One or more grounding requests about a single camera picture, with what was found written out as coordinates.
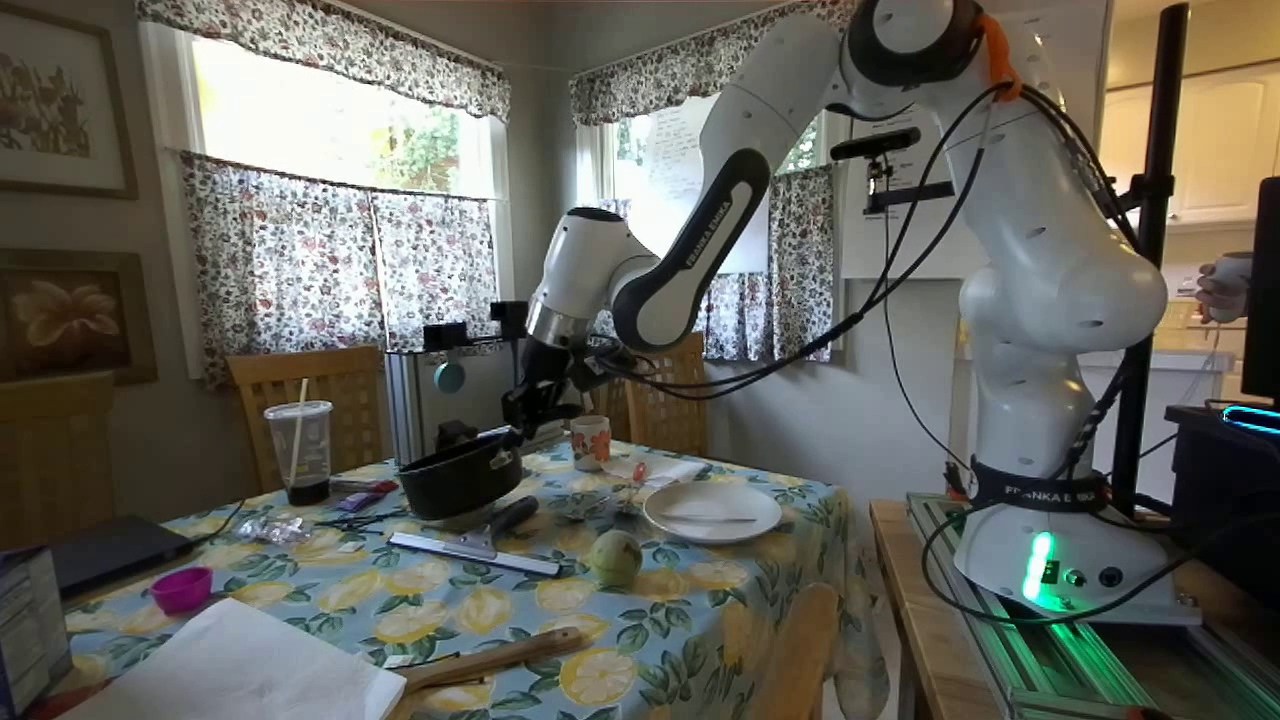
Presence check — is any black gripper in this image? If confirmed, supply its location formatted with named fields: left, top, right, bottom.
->
left=494, top=330, right=601, bottom=444

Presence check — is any black pot with handle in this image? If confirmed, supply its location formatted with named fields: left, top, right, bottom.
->
left=396, top=420, right=530, bottom=523

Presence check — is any floral white mug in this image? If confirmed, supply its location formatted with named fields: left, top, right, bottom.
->
left=564, top=407, right=619, bottom=475

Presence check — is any teal ball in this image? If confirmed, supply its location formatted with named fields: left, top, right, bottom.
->
left=427, top=356, right=471, bottom=402

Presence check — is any wooden dining chair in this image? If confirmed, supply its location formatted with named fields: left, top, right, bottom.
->
left=613, top=330, right=711, bottom=459
left=0, top=378, right=120, bottom=551
left=223, top=346, right=391, bottom=493

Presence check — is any green ball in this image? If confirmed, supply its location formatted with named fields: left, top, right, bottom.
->
left=584, top=523, right=648, bottom=595

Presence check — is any colourful snack packet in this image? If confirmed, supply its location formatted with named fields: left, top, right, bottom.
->
left=329, top=475, right=402, bottom=520

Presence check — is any white plate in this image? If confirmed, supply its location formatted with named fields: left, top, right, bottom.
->
left=637, top=475, right=789, bottom=548

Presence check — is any white plastic knife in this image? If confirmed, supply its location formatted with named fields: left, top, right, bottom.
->
left=654, top=510, right=763, bottom=530

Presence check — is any lemon print tablecloth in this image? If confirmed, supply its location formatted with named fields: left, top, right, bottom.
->
left=35, top=435, right=857, bottom=720

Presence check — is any clear plastic cup with straw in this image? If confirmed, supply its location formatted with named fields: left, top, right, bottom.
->
left=260, top=378, right=338, bottom=510

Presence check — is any floral cafe curtain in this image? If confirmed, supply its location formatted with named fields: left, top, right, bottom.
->
left=686, top=164, right=842, bottom=367
left=176, top=148, right=505, bottom=390

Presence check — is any wooden spoon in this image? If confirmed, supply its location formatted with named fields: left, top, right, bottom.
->
left=396, top=625, right=590, bottom=701

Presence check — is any silver foil wrapper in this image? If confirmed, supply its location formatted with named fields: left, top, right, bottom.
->
left=236, top=510, right=320, bottom=551

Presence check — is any floral window valance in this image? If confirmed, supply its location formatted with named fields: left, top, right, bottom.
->
left=568, top=0, right=859, bottom=132
left=137, top=0, right=515, bottom=129

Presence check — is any white paper towel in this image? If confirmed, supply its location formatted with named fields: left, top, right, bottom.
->
left=58, top=595, right=407, bottom=720

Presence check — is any small pink cup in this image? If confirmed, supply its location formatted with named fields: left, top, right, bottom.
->
left=149, top=563, right=219, bottom=621

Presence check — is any black tablet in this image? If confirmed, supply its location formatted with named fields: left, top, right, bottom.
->
left=35, top=512, right=200, bottom=600

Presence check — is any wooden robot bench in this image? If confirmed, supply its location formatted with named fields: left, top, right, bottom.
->
left=866, top=493, right=1033, bottom=720

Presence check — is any framed flower picture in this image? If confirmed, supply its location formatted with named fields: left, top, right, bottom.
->
left=0, top=248, right=159, bottom=390

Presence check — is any printed cardboard carton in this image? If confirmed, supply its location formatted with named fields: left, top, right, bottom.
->
left=0, top=545, right=75, bottom=720

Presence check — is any framed coral picture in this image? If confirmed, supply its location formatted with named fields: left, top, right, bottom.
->
left=0, top=0, right=139, bottom=201

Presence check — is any black vertical pole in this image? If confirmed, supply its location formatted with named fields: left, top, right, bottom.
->
left=1109, top=0, right=1195, bottom=520

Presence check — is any black equipment box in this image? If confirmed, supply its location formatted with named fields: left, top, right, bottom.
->
left=1166, top=396, right=1280, bottom=612

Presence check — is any black monitor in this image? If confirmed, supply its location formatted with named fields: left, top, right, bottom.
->
left=1234, top=173, right=1280, bottom=407

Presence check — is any silver squeegee blue handle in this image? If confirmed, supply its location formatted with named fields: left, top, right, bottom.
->
left=387, top=493, right=568, bottom=580

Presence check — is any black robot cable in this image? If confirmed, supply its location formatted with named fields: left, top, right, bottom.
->
left=619, top=76, right=1022, bottom=407

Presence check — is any black camera stand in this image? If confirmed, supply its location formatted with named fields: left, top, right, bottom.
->
left=859, top=157, right=958, bottom=219

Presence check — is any black camera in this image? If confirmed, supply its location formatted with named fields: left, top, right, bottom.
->
left=829, top=123, right=926, bottom=164

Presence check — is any black base cable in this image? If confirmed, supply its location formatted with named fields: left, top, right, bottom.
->
left=915, top=501, right=1280, bottom=632

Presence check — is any orange cable strap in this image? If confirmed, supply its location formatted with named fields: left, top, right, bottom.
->
left=979, top=7, right=1028, bottom=99

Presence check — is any metal track rail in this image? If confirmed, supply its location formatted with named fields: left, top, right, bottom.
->
left=902, top=493, right=1280, bottom=720

